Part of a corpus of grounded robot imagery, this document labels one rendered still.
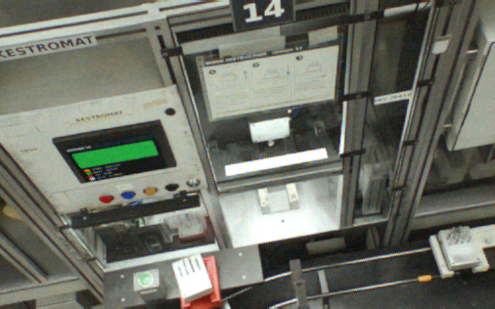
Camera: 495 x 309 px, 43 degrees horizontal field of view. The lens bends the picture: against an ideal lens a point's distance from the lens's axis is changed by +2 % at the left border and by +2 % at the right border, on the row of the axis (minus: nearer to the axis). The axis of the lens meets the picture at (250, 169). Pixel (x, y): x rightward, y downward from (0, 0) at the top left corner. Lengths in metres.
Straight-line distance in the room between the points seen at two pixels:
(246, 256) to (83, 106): 0.95
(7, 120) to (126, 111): 0.25
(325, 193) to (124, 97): 1.05
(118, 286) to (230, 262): 0.38
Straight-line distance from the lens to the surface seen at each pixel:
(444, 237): 2.20
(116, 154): 1.54
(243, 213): 2.23
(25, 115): 1.45
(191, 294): 2.02
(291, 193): 2.18
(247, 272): 2.14
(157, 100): 1.41
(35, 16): 1.36
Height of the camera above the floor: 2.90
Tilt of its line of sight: 59 degrees down
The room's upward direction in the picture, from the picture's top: 10 degrees counter-clockwise
